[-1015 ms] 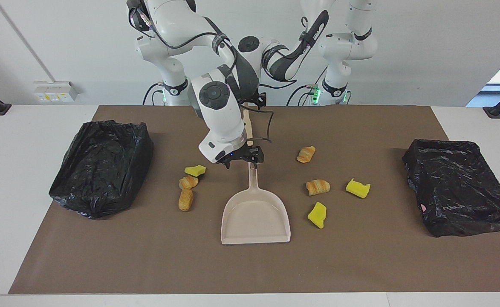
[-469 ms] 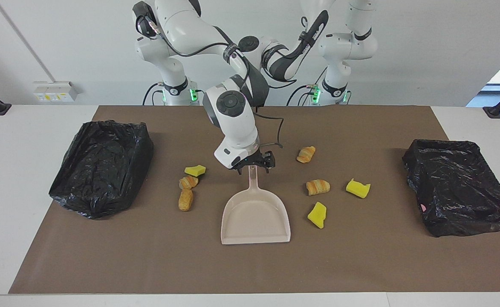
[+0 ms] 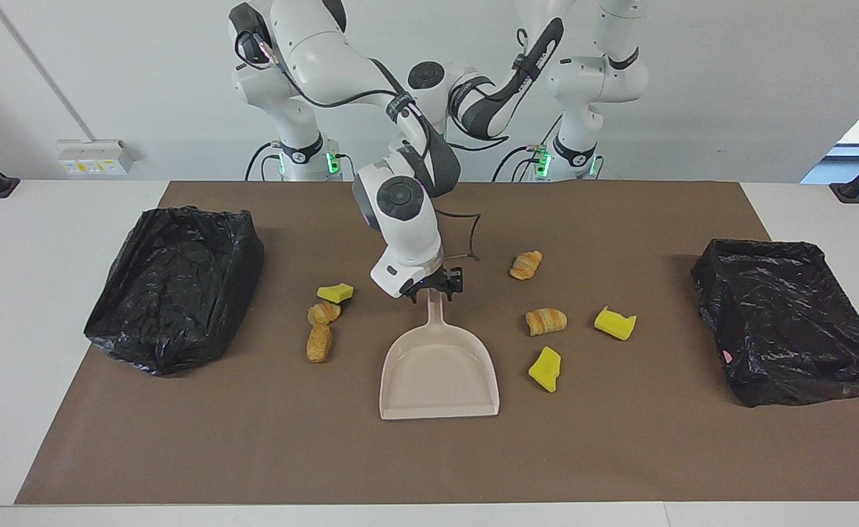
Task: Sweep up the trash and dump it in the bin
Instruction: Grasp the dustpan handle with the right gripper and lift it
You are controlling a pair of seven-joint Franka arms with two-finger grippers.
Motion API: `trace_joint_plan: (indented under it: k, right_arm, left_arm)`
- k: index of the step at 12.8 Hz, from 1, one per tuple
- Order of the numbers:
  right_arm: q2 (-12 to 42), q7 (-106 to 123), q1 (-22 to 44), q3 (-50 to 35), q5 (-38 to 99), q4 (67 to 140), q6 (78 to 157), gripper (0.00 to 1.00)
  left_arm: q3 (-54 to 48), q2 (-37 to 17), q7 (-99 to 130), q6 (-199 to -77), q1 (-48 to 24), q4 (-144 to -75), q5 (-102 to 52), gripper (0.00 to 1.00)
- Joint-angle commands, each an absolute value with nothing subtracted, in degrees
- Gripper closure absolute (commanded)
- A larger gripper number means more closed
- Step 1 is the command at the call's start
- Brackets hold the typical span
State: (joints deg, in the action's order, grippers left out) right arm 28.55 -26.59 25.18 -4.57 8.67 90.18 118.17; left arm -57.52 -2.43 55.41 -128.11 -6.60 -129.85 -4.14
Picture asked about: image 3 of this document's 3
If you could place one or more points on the white wall socket box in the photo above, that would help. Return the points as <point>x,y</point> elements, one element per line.
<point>92,157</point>

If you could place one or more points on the yellow sponge piece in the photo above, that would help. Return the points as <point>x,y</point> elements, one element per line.
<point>335,293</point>
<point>545,369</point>
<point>614,324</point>

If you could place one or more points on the brown table mat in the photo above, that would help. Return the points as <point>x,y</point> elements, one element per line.
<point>429,461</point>

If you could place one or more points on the black bag lined bin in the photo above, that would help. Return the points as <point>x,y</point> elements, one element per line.
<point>173,293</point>

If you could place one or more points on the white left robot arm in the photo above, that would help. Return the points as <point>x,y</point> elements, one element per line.
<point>597,80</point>

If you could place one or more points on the small toy croissant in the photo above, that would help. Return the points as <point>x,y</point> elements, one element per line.
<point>324,313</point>

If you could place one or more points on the beige plastic dustpan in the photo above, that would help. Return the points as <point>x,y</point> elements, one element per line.
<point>436,373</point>

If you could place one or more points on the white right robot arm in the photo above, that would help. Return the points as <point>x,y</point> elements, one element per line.
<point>400,234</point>

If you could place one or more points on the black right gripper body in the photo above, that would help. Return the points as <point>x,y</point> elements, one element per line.
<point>440,279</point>

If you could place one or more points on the black bag bin pink spot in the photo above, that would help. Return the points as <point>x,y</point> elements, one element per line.
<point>788,322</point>

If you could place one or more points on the long toy bread roll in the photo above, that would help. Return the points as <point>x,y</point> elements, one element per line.
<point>319,344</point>

